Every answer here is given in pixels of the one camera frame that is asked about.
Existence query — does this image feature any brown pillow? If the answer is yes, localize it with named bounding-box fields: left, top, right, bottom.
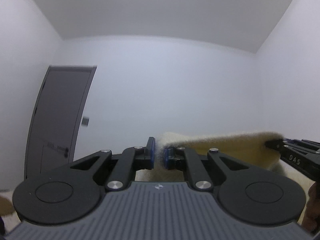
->
left=0, top=196, right=15, bottom=216

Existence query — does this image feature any grey wall switch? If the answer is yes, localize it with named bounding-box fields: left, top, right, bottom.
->
left=81, top=116, right=89, bottom=127

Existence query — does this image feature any black door handle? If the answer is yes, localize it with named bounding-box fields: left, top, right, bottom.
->
left=47, top=142, right=69, bottom=158

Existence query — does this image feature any grey door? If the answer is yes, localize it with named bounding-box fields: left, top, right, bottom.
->
left=24, top=66, right=97, bottom=179

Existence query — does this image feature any person's right hand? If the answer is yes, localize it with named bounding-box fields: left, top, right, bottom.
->
left=302, top=182, right=319, bottom=232

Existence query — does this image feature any cream striped fleece sweater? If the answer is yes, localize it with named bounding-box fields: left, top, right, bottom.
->
left=136, top=132, right=309, bottom=226

